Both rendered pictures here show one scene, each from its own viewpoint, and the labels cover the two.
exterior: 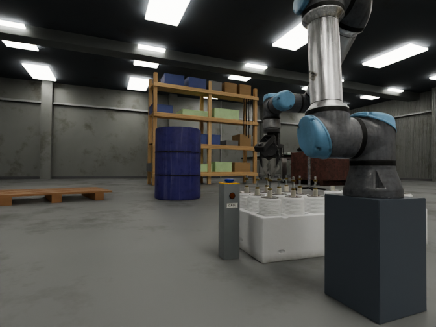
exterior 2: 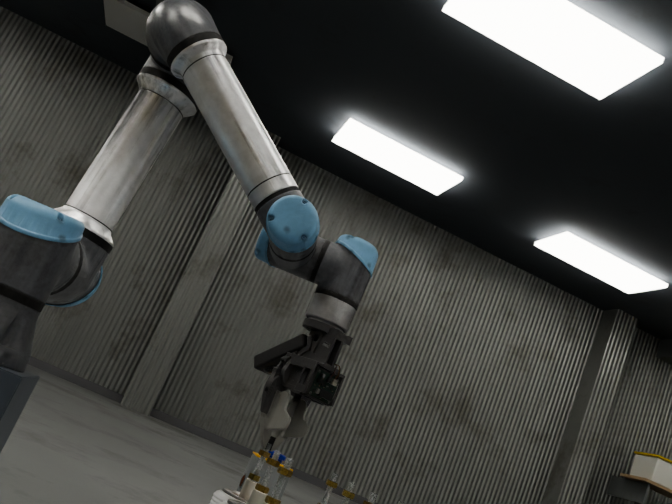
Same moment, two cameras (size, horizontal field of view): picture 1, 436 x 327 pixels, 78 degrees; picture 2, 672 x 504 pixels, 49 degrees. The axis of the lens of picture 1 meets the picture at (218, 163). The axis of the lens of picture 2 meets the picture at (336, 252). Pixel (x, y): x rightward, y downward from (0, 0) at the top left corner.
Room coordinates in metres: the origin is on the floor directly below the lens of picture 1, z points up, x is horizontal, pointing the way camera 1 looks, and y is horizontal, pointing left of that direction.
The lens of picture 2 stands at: (1.40, -1.40, 0.37)
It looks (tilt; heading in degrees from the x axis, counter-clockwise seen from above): 14 degrees up; 102
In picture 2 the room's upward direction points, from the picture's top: 23 degrees clockwise
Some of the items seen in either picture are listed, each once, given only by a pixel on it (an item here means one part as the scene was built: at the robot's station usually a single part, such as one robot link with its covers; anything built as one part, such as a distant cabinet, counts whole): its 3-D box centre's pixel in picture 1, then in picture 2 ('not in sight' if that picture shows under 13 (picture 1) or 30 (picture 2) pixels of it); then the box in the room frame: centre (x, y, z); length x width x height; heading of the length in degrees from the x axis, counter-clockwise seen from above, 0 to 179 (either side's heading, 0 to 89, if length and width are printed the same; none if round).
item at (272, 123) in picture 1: (270, 125); (331, 316); (1.19, -0.23, 0.57); 0.08 x 0.08 x 0.05
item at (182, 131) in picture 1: (178, 163); not in sight; (3.75, 0.54, 0.44); 1.20 x 0.73 x 0.88; 20
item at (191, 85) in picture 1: (204, 132); not in sight; (6.80, 0.33, 1.30); 2.82 x 0.79 x 2.60; 113
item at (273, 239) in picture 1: (278, 227); not in sight; (1.32, -0.30, 0.09); 0.39 x 0.39 x 0.18; 19
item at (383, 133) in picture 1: (369, 137); (30, 245); (0.77, -0.43, 0.47); 0.13 x 0.12 x 0.14; 100
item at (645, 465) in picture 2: not in sight; (661, 474); (3.95, 7.48, 1.58); 0.53 x 0.45 x 0.29; 22
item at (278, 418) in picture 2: (276, 167); (277, 420); (1.18, -0.25, 0.38); 0.06 x 0.03 x 0.09; 143
